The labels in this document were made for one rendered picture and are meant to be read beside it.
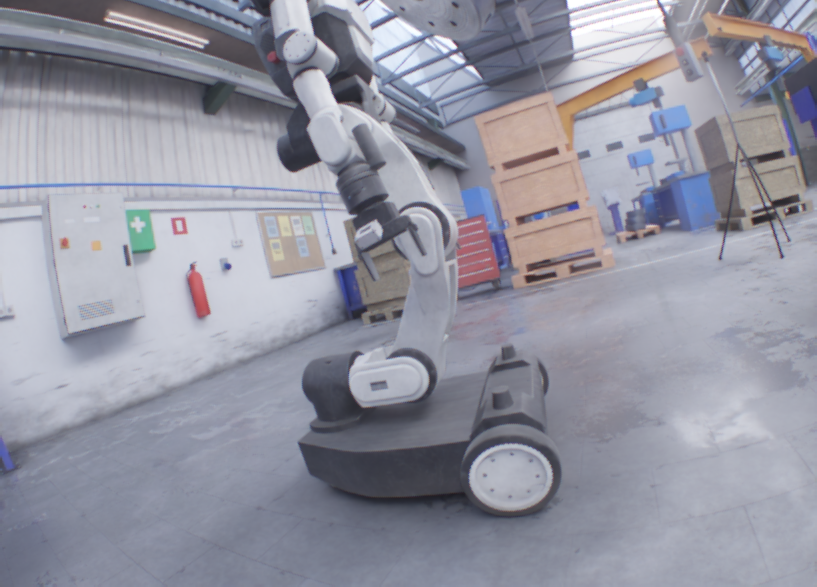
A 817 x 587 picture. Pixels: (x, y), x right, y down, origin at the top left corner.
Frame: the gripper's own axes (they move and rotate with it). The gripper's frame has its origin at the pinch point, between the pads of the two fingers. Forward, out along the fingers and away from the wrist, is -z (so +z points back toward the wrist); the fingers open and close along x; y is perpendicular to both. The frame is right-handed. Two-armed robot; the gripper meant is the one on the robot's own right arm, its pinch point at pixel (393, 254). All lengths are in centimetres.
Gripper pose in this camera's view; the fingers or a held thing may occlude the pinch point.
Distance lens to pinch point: 76.5
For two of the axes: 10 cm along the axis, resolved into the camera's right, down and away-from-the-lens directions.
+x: 8.5, -4.3, -2.9
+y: 2.8, -1.0, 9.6
